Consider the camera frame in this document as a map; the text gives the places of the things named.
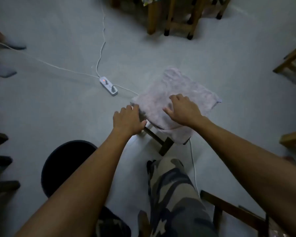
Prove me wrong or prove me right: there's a person's right hand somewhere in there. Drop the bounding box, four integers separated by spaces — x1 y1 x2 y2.
162 93 208 129

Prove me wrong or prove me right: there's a person's left hand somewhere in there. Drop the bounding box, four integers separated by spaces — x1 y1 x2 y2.
112 104 147 137

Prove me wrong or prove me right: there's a light pink cleaning cloth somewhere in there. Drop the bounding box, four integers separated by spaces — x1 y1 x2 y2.
131 67 222 145

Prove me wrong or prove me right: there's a black plastic bucket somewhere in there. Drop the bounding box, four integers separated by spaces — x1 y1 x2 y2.
40 140 99 198

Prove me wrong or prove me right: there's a person's left forearm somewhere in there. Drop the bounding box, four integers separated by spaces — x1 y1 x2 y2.
14 132 138 237

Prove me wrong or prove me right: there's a person's right forearm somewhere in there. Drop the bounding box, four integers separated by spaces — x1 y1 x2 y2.
191 116 296 237

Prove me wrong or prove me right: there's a small dark wooden stool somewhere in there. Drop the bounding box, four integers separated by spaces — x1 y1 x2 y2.
137 116 174 157

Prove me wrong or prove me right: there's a white power strip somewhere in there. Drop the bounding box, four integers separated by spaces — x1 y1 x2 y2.
99 76 118 96

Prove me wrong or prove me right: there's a light wooden table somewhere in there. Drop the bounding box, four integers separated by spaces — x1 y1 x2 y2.
147 0 162 35

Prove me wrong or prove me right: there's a brown wooden stool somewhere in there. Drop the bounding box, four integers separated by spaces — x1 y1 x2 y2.
137 210 151 237

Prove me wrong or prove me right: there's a dark wooden chair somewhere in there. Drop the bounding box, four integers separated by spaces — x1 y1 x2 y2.
200 190 270 237

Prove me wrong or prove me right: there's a dark wooden table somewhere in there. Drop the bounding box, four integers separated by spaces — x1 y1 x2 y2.
0 111 21 195

